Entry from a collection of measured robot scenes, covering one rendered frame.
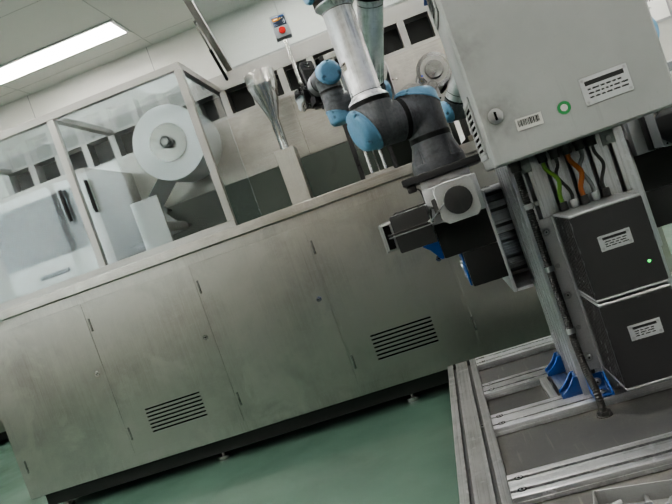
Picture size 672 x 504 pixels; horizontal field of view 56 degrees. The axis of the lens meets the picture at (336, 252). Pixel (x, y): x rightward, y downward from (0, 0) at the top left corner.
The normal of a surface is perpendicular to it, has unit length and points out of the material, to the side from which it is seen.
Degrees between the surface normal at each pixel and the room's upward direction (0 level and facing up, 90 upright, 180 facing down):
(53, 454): 90
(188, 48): 90
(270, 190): 90
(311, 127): 90
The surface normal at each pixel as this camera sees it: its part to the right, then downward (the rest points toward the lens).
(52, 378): -0.11, 0.07
